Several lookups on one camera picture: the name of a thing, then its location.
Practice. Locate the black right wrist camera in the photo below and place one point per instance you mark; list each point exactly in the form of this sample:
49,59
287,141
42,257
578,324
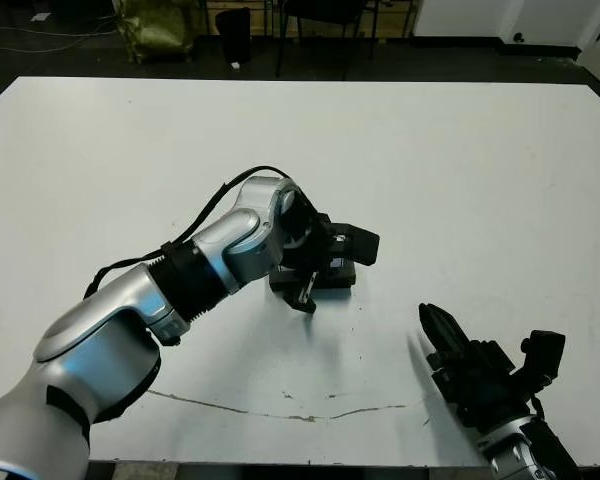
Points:
545,355

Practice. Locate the black waste bin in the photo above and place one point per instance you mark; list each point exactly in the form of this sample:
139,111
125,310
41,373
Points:
234,35

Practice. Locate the yellow-green sack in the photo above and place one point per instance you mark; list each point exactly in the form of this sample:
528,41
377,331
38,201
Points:
155,27

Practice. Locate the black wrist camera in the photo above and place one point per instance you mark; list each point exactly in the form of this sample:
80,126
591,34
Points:
362,245
545,355

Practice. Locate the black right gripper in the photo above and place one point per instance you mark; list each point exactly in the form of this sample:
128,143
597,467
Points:
485,385

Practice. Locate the black box lid purple stripe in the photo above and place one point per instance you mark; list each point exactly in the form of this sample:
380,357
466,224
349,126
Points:
342,280

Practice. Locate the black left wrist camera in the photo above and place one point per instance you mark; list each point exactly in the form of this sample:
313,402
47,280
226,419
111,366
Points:
362,245

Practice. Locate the white paper sheet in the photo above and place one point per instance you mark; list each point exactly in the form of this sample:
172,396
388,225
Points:
39,16

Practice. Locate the black metal chair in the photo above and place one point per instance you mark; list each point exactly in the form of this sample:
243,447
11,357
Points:
325,10

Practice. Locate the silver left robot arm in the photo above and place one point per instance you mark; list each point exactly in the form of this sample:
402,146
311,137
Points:
105,325

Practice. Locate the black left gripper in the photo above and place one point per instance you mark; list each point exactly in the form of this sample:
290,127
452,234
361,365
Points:
320,245

